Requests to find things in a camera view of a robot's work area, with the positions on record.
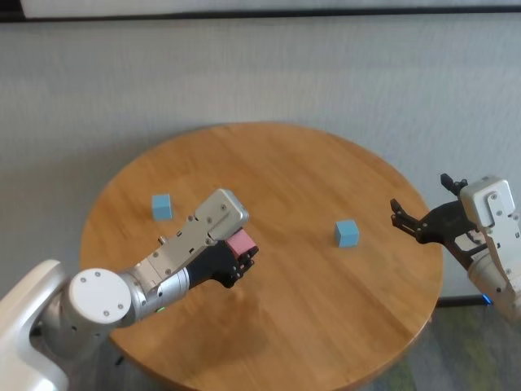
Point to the black table leg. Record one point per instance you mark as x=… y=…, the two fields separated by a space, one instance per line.
x=119 y=360

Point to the pink cube block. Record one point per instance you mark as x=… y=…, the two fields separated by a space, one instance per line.
x=241 y=242

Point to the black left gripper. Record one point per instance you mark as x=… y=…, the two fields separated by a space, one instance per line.
x=209 y=264

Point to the blue cube block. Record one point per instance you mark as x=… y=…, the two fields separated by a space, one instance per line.
x=347 y=234
x=161 y=207

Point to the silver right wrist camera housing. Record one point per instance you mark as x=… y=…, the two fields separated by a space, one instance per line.
x=492 y=212

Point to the black wall rail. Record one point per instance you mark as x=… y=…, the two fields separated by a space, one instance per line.
x=260 y=13

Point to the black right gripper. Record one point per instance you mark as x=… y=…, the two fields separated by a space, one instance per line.
x=447 y=224

